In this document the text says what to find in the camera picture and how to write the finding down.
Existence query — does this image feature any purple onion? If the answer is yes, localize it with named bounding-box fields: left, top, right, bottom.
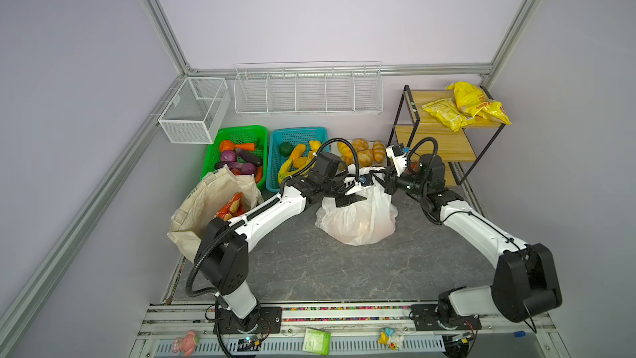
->
left=220, top=150, right=238, bottom=162

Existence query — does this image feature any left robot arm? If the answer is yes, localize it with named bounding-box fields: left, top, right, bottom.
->
left=185, top=138, right=363, bottom=332

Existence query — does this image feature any croissant far right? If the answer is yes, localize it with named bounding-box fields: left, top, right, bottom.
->
left=372, top=141, right=386, bottom=164

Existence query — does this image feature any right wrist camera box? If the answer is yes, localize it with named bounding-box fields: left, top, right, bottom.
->
left=386, top=144, right=408, bottom=177

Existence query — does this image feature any cream canvas tote bag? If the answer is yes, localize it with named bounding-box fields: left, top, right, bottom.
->
left=167, top=167, right=263, bottom=264

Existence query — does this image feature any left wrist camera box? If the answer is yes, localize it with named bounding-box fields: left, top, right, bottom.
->
left=313, top=152, right=341, bottom=178

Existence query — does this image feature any pink toy figure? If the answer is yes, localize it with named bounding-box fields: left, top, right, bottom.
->
left=172, top=331, right=199, bottom=357

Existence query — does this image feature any black wooden shelf rack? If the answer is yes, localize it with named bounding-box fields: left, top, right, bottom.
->
left=387, top=85, right=505, bottom=186

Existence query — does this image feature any long white wire basket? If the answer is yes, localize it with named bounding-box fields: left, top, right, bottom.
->
left=234, top=61, right=384, bottom=116

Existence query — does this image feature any croissant top middle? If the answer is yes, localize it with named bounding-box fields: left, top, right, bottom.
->
left=352, top=139, right=369, bottom=152

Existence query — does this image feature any small white mesh basket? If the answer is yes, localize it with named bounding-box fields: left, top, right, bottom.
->
left=159, top=76, right=231, bottom=145

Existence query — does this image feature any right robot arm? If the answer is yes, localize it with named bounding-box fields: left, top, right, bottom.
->
left=373, top=144, right=562, bottom=330

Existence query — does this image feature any green small box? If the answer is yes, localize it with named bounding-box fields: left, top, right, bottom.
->
left=302, top=328, right=331, bottom=356

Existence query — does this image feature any yellow toy figure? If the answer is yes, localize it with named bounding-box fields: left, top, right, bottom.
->
left=378, top=328, right=404, bottom=351

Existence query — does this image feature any teal plastic basket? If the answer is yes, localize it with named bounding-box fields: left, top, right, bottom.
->
left=265, top=127, right=328, bottom=192

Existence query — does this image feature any green plastic basket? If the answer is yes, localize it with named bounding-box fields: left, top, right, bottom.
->
left=200, top=125, right=269, bottom=190

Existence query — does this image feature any croissant centre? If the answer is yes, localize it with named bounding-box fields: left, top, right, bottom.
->
left=357, top=149, right=374, bottom=167

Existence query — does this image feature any red snack bag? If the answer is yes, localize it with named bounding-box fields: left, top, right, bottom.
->
left=215, top=192, right=246, bottom=221

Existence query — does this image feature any yellow chip bag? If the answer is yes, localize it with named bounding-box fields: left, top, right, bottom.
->
left=422, top=98, right=475, bottom=132
left=446, top=81, right=512, bottom=125

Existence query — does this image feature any orange carrot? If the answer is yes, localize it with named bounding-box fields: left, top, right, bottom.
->
left=235, top=143, right=256, bottom=152

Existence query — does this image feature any dark purple eggplant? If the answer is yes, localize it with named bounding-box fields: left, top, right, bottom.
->
left=235, top=149, right=263, bottom=167

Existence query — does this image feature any orange red tomato back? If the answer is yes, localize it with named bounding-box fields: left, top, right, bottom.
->
left=219, top=140, right=235, bottom=152

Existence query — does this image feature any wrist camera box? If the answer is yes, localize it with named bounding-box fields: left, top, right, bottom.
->
left=313, top=152, right=341, bottom=178
left=386, top=144, right=408, bottom=177

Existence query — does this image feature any banana bunch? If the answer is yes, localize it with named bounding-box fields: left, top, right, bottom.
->
left=278, top=157, right=298, bottom=185

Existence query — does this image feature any yellow lemon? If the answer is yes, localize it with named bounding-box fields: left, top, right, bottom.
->
left=310, top=140, right=322, bottom=152

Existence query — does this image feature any purple eggplant front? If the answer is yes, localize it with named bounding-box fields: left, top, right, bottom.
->
left=215, top=161, right=244, bottom=171

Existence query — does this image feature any white bread tray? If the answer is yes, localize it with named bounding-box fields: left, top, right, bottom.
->
left=336, top=139, right=387, bottom=172

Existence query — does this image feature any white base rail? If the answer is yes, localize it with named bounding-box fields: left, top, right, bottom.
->
left=130, top=301, right=570, bottom=357

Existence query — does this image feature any yellow chip bag left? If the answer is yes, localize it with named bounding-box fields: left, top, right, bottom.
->
left=422, top=98, right=475, bottom=132

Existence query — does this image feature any white plastic grocery bag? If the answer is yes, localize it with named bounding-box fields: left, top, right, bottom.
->
left=315, top=181, right=398, bottom=246

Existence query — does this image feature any croissant far left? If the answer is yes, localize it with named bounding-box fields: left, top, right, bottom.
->
left=337, top=141, right=353, bottom=158

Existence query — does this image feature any croissant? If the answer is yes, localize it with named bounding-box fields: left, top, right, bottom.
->
left=352, top=139, right=369, bottom=152
left=357, top=149, right=374, bottom=167
left=337, top=141, right=353, bottom=158
left=372, top=141, right=386, bottom=164

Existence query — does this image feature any yellow chip bag right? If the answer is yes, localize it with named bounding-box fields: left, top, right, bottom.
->
left=446, top=81, right=512, bottom=125

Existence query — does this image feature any green avocado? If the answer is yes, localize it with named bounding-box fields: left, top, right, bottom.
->
left=278, top=142, right=295, bottom=157

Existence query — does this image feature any orange pear behind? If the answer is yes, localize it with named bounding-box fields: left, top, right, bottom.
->
left=289, top=144, right=306, bottom=160

